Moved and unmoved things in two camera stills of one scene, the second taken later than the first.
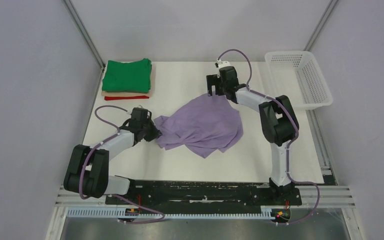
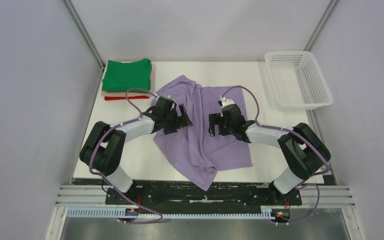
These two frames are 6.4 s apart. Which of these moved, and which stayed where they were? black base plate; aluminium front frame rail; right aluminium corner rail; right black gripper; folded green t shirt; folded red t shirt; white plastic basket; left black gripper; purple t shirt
Moved: left black gripper; purple t shirt; right black gripper
Stayed: black base plate; right aluminium corner rail; folded green t shirt; folded red t shirt; white plastic basket; aluminium front frame rail
